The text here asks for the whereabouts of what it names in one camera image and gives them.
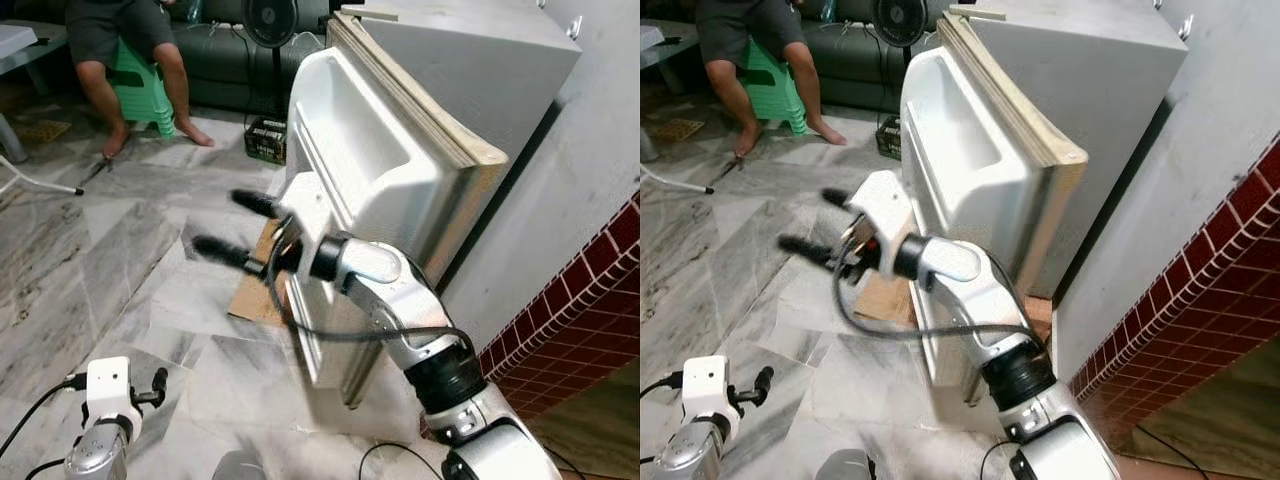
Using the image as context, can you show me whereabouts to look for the white fridge door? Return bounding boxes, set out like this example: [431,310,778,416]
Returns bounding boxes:
[268,12,513,411]
[893,14,1093,409]

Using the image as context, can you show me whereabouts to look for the brown cardboard sheet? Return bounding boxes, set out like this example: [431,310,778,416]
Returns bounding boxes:
[848,268,923,328]
[227,220,293,328]

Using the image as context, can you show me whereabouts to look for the grey robot left leg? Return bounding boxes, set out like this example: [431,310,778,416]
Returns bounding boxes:
[813,450,878,480]
[212,450,273,480]

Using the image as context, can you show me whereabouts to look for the green plastic stool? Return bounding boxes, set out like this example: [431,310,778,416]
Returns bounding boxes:
[103,36,183,139]
[743,36,813,138]

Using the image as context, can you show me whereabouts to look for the dark leather sofa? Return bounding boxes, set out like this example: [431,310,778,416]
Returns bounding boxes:
[640,0,949,113]
[0,0,336,118]

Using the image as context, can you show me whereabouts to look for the white metal pole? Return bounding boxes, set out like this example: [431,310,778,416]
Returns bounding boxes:
[0,153,87,197]
[640,158,718,197]

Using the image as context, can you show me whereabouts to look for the brown floor mat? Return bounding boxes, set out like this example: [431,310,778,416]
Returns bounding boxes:
[8,117,73,145]
[648,117,708,145]

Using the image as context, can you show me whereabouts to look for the black standing fan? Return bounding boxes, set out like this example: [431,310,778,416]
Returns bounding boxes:
[870,0,938,61]
[240,0,301,131]

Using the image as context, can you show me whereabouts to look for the seated person grey shorts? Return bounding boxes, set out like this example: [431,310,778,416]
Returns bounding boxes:
[63,0,218,161]
[693,0,851,161]

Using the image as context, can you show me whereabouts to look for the white table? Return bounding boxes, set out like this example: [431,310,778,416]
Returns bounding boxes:
[0,22,48,79]
[640,22,671,73]

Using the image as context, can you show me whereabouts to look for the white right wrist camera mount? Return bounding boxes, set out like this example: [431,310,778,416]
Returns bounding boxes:
[277,171,341,261]
[847,169,918,259]

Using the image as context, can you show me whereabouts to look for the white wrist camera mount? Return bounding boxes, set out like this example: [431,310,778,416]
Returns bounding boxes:
[681,354,733,423]
[847,169,918,259]
[277,171,341,261]
[84,356,138,428]

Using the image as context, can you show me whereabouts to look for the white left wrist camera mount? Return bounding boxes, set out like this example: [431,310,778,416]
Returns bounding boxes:
[84,356,138,428]
[681,354,733,423]

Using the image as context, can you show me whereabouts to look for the black left wrist camera cable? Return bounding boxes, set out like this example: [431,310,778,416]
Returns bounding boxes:
[640,370,687,401]
[0,373,93,461]

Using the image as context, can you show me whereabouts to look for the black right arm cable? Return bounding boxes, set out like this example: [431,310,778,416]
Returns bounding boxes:
[831,240,1053,348]
[264,225,479,348]

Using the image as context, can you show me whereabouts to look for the thin black floor cable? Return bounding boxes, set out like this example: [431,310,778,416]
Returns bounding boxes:
[357,441,453,480]
[978,438,1036,480]

